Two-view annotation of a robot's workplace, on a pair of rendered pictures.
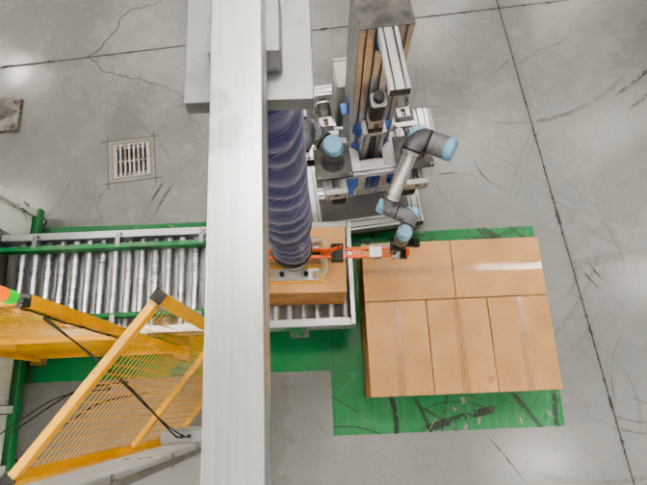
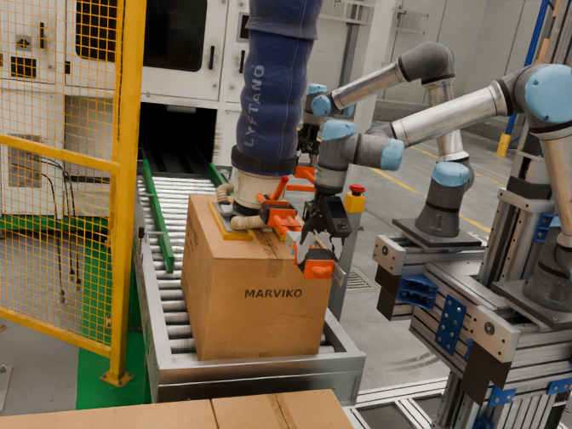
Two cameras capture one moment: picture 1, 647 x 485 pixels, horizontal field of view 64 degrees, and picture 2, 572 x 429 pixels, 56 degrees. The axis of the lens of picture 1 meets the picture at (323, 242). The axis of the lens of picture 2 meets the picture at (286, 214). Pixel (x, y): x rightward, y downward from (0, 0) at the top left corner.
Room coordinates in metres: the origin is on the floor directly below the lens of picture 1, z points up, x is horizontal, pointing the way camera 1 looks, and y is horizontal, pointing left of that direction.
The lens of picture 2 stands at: (0.29, -1.58, 1.62)
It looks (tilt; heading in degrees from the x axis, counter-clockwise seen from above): 19 degrees down; 71
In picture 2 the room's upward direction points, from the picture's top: 9 degrees clockwise
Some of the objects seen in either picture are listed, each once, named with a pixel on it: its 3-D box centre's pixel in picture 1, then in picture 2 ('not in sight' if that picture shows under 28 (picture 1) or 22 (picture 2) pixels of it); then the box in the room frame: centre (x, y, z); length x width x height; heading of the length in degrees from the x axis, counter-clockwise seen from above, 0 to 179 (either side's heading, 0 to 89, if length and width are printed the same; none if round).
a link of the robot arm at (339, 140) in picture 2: (403, 234); (337, 145); (0.80, -0.41, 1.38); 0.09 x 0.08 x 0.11; 155
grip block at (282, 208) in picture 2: (337, 252); (278, 214); (0.80, -0.08, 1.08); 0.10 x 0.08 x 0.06; 0
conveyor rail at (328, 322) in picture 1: (173, 330); (140, 243); (0.45, 0.99, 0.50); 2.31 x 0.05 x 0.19; 91
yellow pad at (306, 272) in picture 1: (294, 274); (229, 214); (0.70, 0.17, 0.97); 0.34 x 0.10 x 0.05; 90
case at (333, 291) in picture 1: (297, 268); (248, 272); (0.79, 0.17, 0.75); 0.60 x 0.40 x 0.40; 90
